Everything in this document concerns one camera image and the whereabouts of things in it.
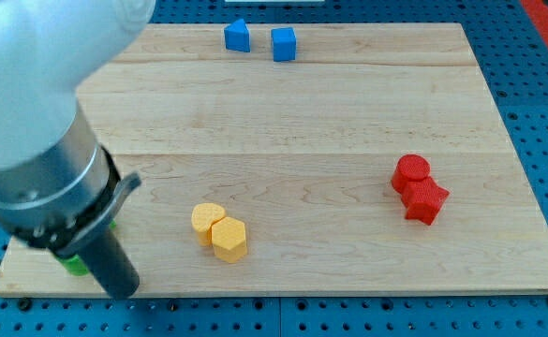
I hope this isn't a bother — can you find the red cylinder block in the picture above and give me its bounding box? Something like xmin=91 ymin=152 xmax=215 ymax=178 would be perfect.
xmin=391 ymin=154 xmax=431 ymax=194

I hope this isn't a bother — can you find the blue triangle block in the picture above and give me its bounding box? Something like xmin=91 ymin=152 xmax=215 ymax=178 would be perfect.
xmin=223 ymin=19 xmax=251 ymax=52

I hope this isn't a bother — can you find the green block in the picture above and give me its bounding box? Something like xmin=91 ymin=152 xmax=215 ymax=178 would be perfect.
xmin=50 ymin=220 xmax=120 ymax=276

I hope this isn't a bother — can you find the red star block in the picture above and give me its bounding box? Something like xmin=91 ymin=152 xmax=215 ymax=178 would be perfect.
xmin=401 ymin=177 xmax=450 ymax=226

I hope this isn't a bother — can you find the wooden board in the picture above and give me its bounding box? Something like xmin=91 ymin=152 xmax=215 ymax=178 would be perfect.
xmin=0 ymin=22 xmax=548 ymax=300

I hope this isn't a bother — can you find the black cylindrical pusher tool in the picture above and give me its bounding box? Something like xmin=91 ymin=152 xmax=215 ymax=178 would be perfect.
xmin=67 ymin=171 xmax=142 ymax=300

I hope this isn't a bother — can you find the yellow hexagon block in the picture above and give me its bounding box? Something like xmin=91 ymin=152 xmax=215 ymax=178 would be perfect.
xmin=212 ymin=217 xmax=248 ymax=263

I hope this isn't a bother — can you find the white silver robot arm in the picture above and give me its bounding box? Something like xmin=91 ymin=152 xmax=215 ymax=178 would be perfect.
xmin=0 ymin=0 xmax=156 ymax=299

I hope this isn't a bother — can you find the blue cube block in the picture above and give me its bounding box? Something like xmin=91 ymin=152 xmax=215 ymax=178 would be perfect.
xmin=271 ymin=27 xmax=297 ymax=62

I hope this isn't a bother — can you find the yellow heart block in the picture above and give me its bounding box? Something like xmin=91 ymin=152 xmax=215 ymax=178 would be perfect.
xmin=191 ymin=203 xmax=227 ymax=246

